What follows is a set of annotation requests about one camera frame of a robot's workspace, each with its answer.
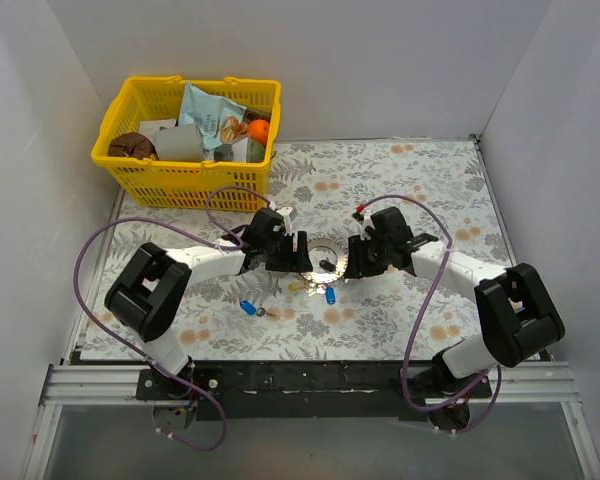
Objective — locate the white paper in basket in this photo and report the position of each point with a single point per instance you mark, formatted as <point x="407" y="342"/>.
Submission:
<point x="148" y="128"/>

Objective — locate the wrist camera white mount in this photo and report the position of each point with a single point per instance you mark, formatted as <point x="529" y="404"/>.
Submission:
<point x="366" y="227"/>
<point x="289" y="213"/>

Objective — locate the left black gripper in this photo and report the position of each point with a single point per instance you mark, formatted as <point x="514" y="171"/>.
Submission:
<point x="290" y="252"/>

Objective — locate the grey paper cup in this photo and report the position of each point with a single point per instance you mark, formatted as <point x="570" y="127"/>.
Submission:
<point x="181" y="143"/>

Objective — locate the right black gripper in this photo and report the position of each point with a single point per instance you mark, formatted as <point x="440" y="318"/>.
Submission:
<point x="361" y="256"/>

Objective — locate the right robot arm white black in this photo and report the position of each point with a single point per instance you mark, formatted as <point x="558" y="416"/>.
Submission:
<point x="517" y="316"/>

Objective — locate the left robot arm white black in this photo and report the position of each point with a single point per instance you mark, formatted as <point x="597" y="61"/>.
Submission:
<point x="147" y="295"/>

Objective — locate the yellow key tag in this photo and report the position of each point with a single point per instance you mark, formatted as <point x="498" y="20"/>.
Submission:
<point x="297" y="286"/>

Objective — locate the green item in basket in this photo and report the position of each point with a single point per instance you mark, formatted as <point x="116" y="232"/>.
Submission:
<point x="255" y="152"/>

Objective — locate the blue key tag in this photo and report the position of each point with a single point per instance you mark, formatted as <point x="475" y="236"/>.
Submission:
<point x="251" y="310"/>
<point x="330" y="296"/>

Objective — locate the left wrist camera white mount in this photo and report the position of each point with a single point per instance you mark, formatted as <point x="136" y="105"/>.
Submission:
<point x="289" y="213"/>

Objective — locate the yellow plastic basket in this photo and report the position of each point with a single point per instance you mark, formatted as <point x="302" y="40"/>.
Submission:
<point x="223" y="180"/>

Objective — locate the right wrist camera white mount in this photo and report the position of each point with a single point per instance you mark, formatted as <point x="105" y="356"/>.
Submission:
<point x="366" y="227"/>

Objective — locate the floral table mat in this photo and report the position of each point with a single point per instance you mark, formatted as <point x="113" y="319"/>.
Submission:
<point x="440" y="188"/>

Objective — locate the orange fruit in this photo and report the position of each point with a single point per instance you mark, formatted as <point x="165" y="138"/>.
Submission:
<point x="258" y="130"/>

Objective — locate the light blue snack bag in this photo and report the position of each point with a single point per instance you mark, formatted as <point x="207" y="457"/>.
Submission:
<point x="219" y="119"/>

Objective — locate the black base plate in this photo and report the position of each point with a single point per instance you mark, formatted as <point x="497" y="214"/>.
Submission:
<point x="301" y="389"/>

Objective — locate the loose blue key tag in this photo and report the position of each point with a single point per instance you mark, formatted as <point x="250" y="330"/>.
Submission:
<point x="251" y="310"/>

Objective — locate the brown round pastry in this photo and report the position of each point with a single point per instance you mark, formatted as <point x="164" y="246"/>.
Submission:
<point x="131" y="145"/>

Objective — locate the aluminium frame rail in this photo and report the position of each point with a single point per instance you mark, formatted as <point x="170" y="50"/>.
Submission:
<point x="530" y="382"/>

